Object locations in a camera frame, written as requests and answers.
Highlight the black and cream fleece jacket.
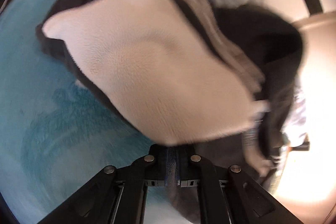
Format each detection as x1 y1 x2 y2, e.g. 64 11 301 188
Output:
35 0 306 223

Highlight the teal floral bed blanket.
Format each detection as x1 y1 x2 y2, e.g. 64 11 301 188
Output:
1 0 151 223

